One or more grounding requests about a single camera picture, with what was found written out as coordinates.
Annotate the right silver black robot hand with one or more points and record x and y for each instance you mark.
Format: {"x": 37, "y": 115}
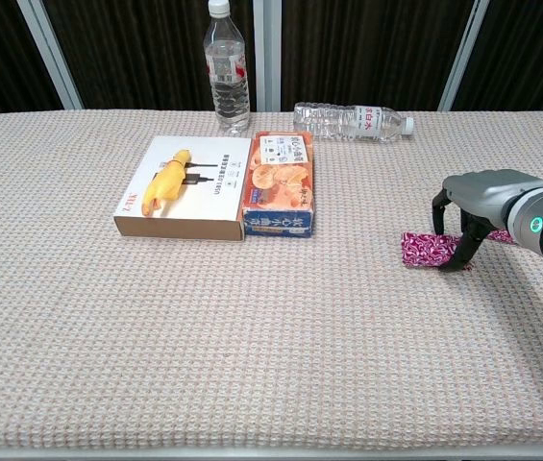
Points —
{"x": 487, "y": 194}

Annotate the yellow rubber chicken toy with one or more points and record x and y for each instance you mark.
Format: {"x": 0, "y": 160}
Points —
{"x": 167, "y": 182}

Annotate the clear water bottle lying flat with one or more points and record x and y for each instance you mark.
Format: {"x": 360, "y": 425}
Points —
{"x": 348, "y": 122}

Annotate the upright clear water bottle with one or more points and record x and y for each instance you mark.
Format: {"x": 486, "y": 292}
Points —
{"x": 227, "y": 72}

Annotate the orange blue snack box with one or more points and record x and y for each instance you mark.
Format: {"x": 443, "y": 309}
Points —
{"x": 278, "y": 182}

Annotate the beige waffle tablecloth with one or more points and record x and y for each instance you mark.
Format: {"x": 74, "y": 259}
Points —
{"x": 252, "y": 336}

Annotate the grey aluminium partition post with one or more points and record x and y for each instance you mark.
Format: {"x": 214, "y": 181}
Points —
{"x": 50, "y": 53}
{"x": 463, "y": 53}
{"x": 267, "y": 57}

